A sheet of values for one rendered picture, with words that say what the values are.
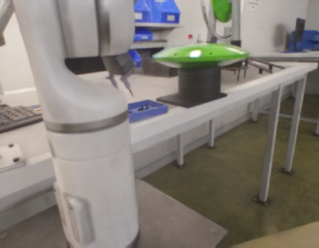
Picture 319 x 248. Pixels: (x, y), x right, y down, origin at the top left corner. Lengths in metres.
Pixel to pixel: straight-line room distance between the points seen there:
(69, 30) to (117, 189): 0.17
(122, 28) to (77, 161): 0.14
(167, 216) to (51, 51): 0.27
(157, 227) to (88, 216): 0.12
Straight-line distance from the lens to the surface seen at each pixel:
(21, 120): 0.68
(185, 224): 0.36
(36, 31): 0.22
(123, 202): 0.28
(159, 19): 1.66
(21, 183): 0.46
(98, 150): 0.24
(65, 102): 0.22
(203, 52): 0.66
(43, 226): 0.41
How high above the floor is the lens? 1.10
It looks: 20 degrees down
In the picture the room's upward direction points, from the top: 3 degrees counter-clockwise
